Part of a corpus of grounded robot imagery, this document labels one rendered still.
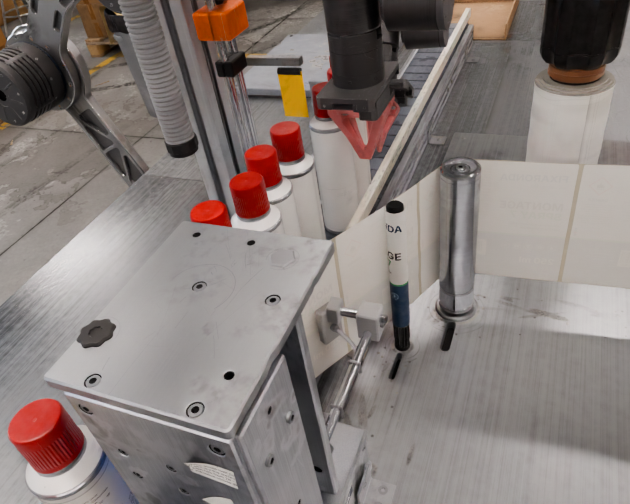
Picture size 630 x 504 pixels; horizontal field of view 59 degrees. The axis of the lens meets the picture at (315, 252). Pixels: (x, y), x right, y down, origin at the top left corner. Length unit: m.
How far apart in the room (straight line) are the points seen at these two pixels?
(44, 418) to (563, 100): 0.59
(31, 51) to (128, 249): 0.84
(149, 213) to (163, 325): 0.72
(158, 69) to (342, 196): 0.29
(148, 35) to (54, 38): 1.08
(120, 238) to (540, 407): 0.69
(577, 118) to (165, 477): 0.56
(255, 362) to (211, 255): 0.09
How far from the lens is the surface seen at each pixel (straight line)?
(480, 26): 1.63
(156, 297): 0.33
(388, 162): 0.85
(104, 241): 0.99
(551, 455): 0.56
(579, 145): 0.72
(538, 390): 0.59
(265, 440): 0.29
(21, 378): 0.82
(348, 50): 0.60
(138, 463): 0.34
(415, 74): 1.23
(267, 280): 0.31
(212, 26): 0.63
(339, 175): 0.71
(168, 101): 0.59
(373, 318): 0.46
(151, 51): 0.57
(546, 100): 0.70
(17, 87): 1.60
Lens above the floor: 1.35
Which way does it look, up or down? 39 degrees down
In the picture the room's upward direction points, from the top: 10 degrees counter-clockwise
